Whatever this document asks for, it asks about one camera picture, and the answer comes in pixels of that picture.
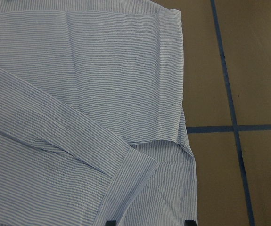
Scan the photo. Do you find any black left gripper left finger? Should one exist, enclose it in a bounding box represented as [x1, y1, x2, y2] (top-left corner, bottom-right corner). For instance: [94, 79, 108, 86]
[106, 220, 115, 226]

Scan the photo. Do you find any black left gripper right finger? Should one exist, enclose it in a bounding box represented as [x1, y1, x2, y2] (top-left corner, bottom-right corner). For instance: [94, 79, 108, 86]
[185, 220, 195, 226]

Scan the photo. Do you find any light blue striped shirt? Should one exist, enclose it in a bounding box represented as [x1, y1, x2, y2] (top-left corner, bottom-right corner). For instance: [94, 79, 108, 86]
[0, 0, 197, 226]

